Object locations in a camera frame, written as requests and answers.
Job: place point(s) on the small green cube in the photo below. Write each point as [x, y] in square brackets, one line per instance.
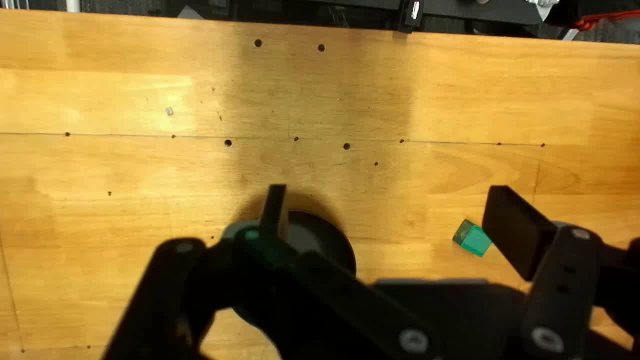
[473, 239]

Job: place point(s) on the dark grey bowl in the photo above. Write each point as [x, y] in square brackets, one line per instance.
[322, 236]

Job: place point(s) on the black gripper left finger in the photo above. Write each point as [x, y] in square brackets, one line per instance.
[177, 293]

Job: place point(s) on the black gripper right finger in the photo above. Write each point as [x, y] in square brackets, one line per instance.
[563, 287]

